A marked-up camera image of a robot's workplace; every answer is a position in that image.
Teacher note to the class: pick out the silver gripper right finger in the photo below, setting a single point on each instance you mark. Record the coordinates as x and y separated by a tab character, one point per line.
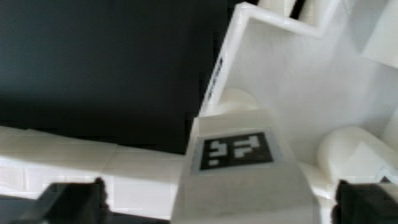
366	203

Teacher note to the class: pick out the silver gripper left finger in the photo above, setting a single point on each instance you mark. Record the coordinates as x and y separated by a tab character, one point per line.
71	204

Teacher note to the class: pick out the white chair leg block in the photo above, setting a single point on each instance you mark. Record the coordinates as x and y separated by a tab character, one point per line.
356	158
242	185

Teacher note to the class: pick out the white chair seat piece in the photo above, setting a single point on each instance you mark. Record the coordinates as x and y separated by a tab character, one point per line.
311	67

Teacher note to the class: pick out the white U-shaped boundary frame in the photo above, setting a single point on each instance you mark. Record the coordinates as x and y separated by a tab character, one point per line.
45	159

